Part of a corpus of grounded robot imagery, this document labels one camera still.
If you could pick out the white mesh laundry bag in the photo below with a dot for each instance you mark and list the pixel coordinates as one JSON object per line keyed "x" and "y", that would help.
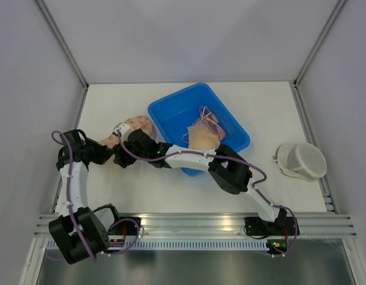
{"x": 301, "y": 160}

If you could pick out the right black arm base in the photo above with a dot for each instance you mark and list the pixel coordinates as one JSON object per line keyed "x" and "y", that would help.
{"x": 257, "y": 228}

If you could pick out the blue plastic bin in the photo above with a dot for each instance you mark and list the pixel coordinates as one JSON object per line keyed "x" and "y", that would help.
{"x": 194, "y": 117}

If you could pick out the aluminium mounting rail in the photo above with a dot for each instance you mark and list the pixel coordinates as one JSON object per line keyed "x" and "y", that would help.
{"x": 230, "y": 225}

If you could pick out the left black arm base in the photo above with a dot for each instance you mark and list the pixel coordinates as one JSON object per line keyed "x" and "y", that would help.
{"x": 125, "y": 226}

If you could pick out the white slotted cable duct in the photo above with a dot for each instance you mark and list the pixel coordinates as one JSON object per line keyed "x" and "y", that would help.
{"x": 200, "y": 245}

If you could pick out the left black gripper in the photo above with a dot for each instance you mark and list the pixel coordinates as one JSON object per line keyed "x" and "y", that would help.
{"x": 104, "y": 152}

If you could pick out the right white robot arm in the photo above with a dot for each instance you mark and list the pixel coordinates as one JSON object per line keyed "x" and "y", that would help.
{"x": 230, "y": 171}

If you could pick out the floral mesh laundry bag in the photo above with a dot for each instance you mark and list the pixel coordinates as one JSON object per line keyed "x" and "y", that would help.
{"x": 134, "y": 136}

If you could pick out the beige bra in bin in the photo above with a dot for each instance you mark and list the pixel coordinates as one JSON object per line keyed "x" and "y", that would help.
{"x": 205, "y": 133}

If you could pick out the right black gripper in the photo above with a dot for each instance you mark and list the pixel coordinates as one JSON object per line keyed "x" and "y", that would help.
{"x": 119, "y": 158}

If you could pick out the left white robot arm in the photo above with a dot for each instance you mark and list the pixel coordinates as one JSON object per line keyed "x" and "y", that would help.
{"x": 77, "y": 231}

